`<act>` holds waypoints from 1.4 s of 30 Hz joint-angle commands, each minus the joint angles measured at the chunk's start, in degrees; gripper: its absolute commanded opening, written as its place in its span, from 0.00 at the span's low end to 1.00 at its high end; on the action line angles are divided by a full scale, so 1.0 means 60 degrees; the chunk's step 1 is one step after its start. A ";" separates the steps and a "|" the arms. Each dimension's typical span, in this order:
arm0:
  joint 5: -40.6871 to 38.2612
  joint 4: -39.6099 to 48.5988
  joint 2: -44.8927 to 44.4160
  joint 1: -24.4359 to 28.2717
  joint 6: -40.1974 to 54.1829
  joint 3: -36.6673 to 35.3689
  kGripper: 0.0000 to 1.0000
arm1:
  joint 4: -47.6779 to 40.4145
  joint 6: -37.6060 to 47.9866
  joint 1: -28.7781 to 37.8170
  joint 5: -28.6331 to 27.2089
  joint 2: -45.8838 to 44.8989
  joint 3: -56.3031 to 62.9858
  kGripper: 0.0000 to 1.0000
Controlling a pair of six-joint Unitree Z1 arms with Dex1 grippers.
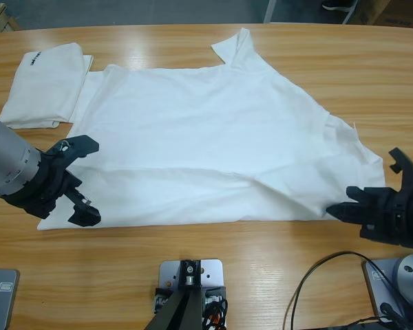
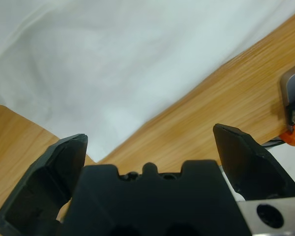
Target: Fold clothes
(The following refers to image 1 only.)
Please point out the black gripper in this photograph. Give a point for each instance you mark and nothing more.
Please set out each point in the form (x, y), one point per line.
(44, 189)
(399, 220)

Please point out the white t-shirt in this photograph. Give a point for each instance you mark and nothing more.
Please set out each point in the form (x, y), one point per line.
(44, 89)
(210, 137)

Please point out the folded white T-shirt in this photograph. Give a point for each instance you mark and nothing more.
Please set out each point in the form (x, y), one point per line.
(44, 89)

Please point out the white metal table leg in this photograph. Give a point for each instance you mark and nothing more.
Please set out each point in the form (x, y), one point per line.
(270, 12)
(352, 12)

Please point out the brown cardboard box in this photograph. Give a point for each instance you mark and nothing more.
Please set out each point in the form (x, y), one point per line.
(392, 13)

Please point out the black shoe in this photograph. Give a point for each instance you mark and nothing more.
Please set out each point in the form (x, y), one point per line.
(339, 5)

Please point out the wooden pallet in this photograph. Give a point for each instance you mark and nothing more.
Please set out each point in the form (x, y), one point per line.
(0, 19)

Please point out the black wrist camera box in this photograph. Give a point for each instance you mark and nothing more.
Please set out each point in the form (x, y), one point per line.
(407, 165)
(82, 144)

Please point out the grey base plate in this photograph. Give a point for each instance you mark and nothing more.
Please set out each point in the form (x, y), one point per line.
(378, 285)
(1, 299)

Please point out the white block with dark post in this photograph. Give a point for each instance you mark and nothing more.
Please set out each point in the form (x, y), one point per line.
(211, 271)

